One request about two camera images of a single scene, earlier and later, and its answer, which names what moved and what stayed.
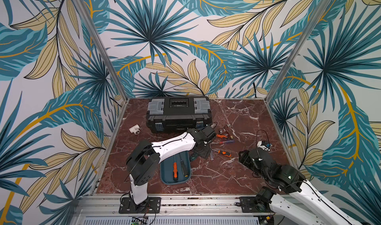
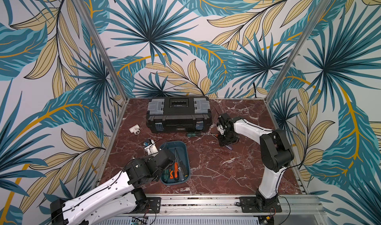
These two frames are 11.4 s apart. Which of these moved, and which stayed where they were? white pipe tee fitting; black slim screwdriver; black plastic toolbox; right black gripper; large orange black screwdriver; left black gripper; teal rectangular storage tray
Moved: right black gripper; left black gripper
Stayed: black plastic toolbox; black slim screwdriver; large orange black screwdriver; white pipe tee fitting; teal rectangular storage tray
